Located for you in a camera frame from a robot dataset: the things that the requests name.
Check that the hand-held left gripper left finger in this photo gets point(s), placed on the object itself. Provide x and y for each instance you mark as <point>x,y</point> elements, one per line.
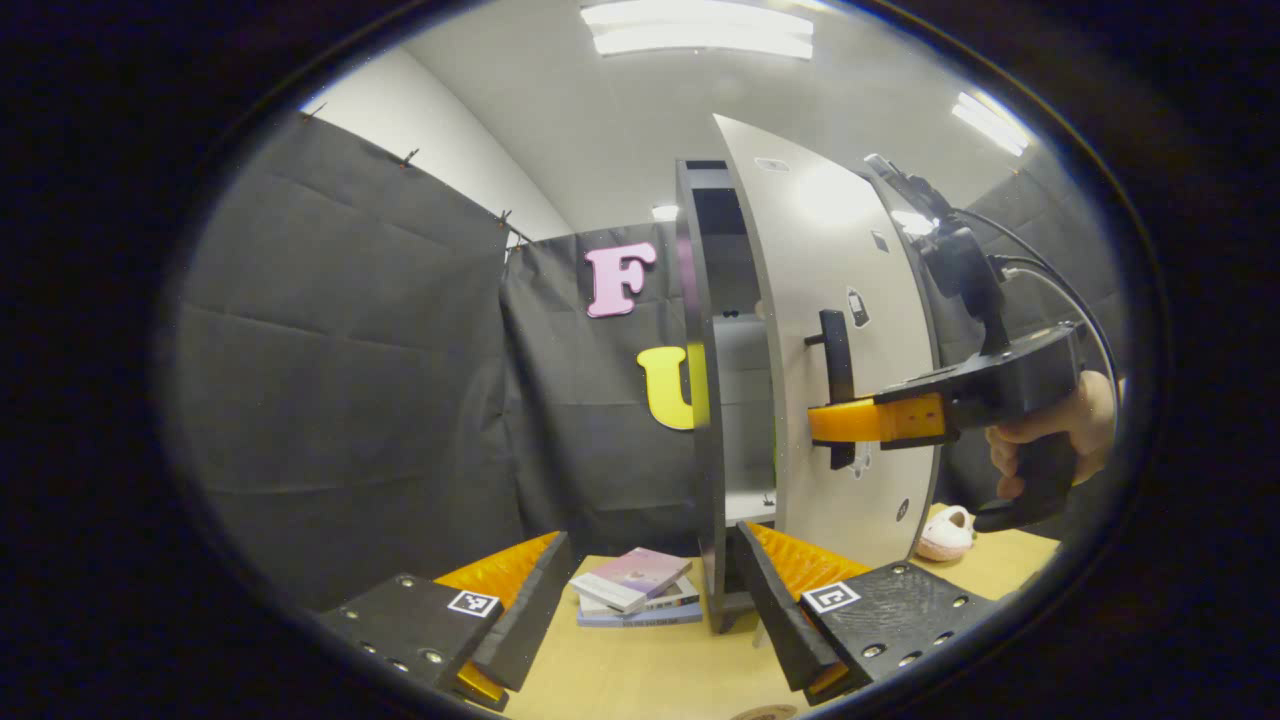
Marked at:
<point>530,610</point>

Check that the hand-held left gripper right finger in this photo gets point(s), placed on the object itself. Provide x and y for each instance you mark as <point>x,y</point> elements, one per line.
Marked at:
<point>775,610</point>

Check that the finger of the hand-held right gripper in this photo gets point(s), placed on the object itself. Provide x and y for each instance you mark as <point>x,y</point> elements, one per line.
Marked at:
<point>850,420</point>

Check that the round wooden coaster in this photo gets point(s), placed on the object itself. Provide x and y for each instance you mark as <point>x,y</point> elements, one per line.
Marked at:
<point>765,713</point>

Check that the light grey cabinet door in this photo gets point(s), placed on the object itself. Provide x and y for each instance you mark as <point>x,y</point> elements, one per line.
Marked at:
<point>800,250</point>

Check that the white book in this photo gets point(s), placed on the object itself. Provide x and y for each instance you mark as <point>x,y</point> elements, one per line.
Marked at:
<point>672,598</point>

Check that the blue book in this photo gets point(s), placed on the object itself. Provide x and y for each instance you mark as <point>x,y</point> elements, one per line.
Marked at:
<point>640,620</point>

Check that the pink cover book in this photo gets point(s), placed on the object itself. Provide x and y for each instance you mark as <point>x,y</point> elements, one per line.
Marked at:
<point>635,575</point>

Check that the pink plush toy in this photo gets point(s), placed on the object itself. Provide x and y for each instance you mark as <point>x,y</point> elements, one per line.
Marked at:
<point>945,535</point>

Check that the ceiling light panel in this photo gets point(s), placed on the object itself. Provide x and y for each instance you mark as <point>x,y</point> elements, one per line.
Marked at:
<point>665,212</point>
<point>700,28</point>
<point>990,125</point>

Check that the black backdrop cloth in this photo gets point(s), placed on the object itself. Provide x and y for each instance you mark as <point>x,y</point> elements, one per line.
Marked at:
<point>350,350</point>

